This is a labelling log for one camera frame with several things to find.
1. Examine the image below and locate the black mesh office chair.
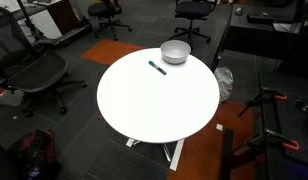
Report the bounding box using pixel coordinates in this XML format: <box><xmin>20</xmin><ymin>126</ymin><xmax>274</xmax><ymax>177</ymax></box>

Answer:
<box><xmin>0</xmin><ymin>4</ymin><xmax>88</xmax><ymax>118</ymax></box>

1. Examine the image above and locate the teal marker pen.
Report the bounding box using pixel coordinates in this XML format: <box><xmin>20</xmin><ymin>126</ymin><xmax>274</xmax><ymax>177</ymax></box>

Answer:
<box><xmin>147</xmin><ymin>60</ymin><xmax>168</xmax><ymax>76</ymax></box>

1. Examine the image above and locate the black upright post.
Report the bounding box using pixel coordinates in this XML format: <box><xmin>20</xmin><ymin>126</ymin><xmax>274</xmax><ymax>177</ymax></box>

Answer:
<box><xmin>220</xmin><ymin>128</ymin><xmax>235</xmax><ymax>180</ymax></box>

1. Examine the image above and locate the dark brown cabinet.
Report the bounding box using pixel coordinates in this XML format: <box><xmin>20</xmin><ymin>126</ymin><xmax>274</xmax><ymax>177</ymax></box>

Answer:
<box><xmin>47</xmin><ymin>0</ymin><xmax>80</xmax><ymax>35</ymax></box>

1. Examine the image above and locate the black padded office chair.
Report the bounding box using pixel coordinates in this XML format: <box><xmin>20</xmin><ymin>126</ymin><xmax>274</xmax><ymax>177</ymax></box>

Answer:
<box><xmin>87</xmin><ymin>0</ymin><xmax>133</xmax><ymax>42</ymax></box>
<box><xmin>169</xmin><ymin>0</ymin><xmax>218</xmax><ymax>44</ymax></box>

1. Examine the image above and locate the orange handled bar clamp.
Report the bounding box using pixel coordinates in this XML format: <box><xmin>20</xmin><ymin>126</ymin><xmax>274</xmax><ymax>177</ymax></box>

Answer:
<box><xmin>242</xmin><ymin>129</ymin><xmax>300</xmax><ymax>156</ymax></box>
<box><xmin>237</xmin><ymin>87</ymin><xmax>288</xmax><ymax>118</ymax></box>

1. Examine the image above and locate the black computer keyboard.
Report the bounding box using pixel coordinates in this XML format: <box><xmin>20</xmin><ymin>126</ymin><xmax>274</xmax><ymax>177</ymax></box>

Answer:
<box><xmin>246</xmin><ymin>12</ymin><xmax>275</xmax><ymax>25</ymax></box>

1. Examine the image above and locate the red and black backpack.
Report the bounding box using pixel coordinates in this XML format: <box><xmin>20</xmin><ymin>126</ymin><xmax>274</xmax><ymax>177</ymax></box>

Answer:
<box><xmin>7</xmin><ymin>129</ymin><xmax>62</xmax><ymax>180</ymax></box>

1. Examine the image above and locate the crumpled clear plastic bag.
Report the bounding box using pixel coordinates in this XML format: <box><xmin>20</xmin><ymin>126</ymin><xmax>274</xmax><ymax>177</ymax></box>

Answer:
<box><xmin>213</xmin><ymin>66</ymin><xmax>234</xmax><ymax>104</ymax></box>

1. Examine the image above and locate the black office desk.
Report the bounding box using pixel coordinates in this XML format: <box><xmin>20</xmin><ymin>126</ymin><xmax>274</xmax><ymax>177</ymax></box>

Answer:
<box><xmin>210</xmin><ymin>3</ymin><xmax>308</xmax><ymax>73</ymax></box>

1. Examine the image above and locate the white table base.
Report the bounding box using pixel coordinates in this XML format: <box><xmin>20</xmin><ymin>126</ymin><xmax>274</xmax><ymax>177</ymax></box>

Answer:
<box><xmin>125</xmin><ymin>137</ymin><xmax>186</xmax><ymax>172</ymax></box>

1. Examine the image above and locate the black kick scooter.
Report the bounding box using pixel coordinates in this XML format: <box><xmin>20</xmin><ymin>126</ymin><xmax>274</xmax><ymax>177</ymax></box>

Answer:
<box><xmin>15</xmin><ymin>0</ymin><xmax>93</xmax><ymax>48</ymax></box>

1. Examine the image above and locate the white cabinet counter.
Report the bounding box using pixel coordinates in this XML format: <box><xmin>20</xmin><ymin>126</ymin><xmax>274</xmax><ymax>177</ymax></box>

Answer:
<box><xmin>0</xmin><ymin>0</ymin><xmax>63</xmax><ymax>44</ymax></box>

